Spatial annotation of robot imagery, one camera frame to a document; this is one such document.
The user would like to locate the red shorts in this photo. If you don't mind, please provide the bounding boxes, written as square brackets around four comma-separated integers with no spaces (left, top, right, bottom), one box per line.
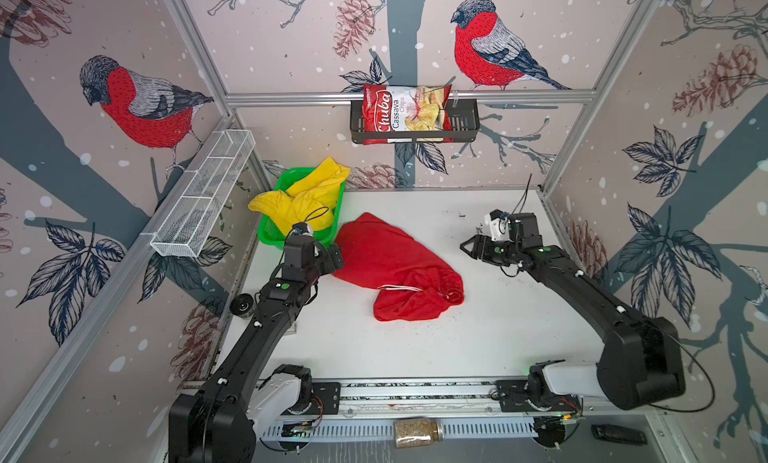
[334,213,465,322]

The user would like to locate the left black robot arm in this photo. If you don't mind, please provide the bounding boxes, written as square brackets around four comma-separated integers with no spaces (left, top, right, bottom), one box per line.
[168,234,344,462]

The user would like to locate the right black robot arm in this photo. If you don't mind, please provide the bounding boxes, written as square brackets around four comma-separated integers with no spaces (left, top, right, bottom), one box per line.
[459,210,686,410]

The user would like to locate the yellow shorts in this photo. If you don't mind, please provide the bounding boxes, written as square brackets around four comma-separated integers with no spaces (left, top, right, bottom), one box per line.
[248,157,351,236]

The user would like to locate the green plastic basket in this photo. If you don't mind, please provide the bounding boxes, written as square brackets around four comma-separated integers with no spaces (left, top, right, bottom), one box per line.
[258,167,346,249]

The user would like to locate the black-capped white bottle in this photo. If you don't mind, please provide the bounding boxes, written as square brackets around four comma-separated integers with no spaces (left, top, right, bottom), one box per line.
[229,293,256,319]

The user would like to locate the red Chuba chips bag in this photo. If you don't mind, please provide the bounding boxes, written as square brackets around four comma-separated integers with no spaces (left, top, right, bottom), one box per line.
[362,84,452,133]

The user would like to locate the glass jar of grains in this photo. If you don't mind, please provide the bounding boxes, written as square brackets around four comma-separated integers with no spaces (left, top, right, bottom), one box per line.
[393,418,445,449]

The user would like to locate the black remote device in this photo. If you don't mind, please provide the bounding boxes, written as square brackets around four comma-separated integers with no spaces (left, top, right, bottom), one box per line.
[590,424,648,446]

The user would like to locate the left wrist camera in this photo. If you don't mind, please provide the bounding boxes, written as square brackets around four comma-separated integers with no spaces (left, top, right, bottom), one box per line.
[288,221,314,237]

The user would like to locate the white wire mesh basket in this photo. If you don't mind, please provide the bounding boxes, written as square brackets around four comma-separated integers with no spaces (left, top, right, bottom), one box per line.
[150,129,255,258]

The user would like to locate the black wall shelf basket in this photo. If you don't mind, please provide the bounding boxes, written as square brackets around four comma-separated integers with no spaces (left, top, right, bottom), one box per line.
[350,99,480,144]

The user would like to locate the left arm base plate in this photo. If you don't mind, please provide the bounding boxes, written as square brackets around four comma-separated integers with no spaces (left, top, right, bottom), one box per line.
[301,381,341,417]

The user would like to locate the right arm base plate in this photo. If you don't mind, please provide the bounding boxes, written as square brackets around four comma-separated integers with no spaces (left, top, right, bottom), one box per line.
[490,379,582,413]

